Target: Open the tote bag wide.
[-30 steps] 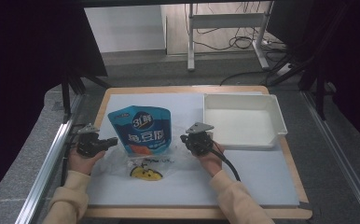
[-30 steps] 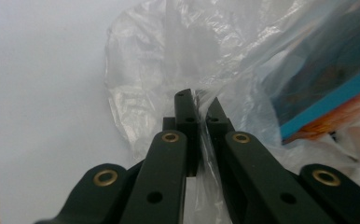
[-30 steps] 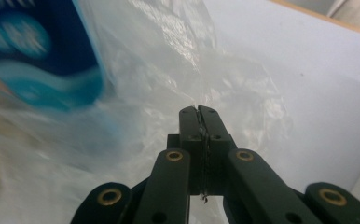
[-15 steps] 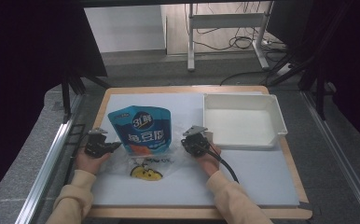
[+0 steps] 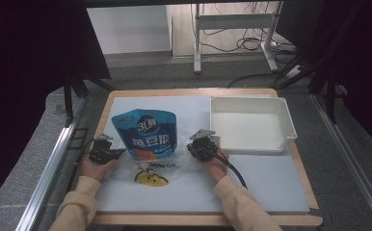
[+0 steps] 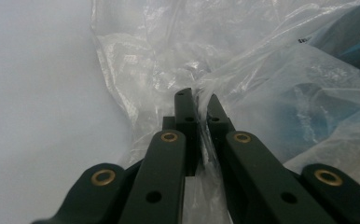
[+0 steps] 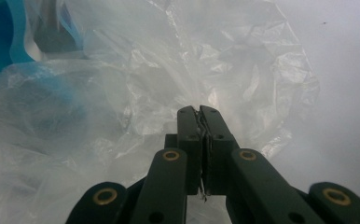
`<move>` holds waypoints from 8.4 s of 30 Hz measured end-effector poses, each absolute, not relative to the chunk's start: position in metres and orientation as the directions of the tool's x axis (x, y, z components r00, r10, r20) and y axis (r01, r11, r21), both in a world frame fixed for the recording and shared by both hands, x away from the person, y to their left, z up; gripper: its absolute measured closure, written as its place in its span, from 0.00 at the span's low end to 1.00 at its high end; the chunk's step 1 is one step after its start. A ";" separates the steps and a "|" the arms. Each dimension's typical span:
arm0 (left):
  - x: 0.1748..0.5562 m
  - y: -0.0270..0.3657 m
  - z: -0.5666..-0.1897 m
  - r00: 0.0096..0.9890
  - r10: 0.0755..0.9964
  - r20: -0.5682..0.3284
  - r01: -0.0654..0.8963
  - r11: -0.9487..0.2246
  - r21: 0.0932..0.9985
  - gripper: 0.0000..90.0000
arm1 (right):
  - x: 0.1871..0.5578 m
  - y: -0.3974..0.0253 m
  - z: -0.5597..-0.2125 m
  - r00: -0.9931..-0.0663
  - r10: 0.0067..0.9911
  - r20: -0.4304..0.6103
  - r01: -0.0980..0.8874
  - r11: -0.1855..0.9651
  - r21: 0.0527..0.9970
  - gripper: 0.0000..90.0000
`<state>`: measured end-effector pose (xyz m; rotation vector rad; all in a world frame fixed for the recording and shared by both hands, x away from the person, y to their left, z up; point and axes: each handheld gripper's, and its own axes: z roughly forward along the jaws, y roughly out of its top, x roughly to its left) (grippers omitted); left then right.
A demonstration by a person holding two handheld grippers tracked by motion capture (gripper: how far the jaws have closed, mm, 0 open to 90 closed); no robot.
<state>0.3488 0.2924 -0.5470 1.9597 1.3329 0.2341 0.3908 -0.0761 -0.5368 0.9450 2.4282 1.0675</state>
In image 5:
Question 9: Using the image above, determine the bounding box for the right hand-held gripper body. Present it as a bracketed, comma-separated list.
[189, 129, 219, 163]

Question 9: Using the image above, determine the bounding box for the clear plastic bag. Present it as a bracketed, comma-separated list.
[110, 128, 202, 188]

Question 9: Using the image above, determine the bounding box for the white metal desk frame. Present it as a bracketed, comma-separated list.
[192, 1, 280, 75]

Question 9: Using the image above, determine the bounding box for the person's left hand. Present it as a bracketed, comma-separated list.
[79, 153, 118, 183]

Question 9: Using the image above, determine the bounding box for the black metal stand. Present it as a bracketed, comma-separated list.
[62, 71, 117, 127]
[275, 47, 349, 125]

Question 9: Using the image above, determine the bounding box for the white table mat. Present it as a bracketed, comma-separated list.
[95, 94, 311, 215]

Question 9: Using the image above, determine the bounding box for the person's right hand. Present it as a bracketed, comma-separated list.
[201, 147, 230, 184]

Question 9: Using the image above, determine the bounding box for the aluminium rail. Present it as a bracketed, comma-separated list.
[311, 93, 372, 231]
[14, 95, 90, 231]

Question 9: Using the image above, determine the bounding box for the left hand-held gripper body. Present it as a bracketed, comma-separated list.
[89, 134, 120, 166]

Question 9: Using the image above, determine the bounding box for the blue snack pouch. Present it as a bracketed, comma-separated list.
[111, 108, 179, 160]

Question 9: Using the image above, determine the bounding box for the white plastic tray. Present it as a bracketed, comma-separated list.
[209, 95, 299, 154]

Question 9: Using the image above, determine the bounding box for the white power strip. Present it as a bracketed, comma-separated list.
[284, 64, 305, 80]

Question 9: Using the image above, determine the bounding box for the dark curtain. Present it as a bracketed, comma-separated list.
[303, 0, 372, 158]
[0, 0, 112, 216]

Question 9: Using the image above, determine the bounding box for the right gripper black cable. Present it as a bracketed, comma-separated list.
[215, 153, 249, 191]

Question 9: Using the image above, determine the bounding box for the tangle of black floor cables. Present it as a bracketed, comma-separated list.
[190, 1, 299, 55]

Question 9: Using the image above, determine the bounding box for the black floor bracket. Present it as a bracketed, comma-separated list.
[67, 127, 90, 150]

